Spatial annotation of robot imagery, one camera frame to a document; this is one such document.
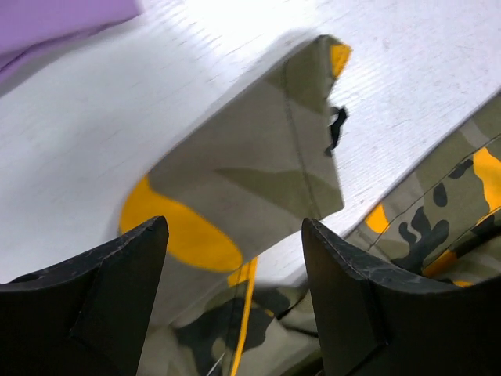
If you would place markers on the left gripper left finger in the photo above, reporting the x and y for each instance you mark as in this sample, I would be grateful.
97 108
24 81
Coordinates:
87 315

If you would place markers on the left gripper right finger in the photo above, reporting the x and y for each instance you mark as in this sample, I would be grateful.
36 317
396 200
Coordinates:
374 318

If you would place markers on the folded purple trousers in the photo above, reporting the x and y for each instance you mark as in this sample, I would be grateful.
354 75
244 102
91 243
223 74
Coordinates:
32 28

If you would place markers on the camouflage cargo trousers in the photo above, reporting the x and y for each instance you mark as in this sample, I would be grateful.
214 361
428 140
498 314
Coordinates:
245 179

